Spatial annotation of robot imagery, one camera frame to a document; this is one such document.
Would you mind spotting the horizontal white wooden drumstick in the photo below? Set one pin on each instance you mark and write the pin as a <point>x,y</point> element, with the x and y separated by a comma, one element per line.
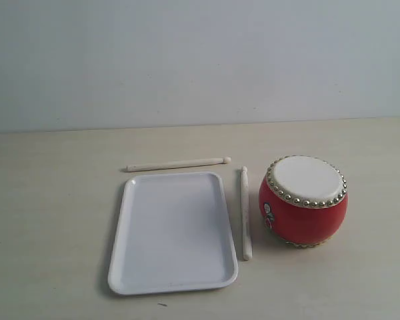
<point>177,164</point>

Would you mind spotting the vertical white wooden drumstick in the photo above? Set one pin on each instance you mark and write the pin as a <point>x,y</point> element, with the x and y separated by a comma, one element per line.
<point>246,237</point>

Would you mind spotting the small red Chinese drum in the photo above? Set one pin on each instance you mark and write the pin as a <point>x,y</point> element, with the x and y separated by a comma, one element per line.
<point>303,200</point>

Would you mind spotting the white rectangular plastic tray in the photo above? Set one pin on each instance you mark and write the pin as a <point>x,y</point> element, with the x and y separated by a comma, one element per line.
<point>173,234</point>

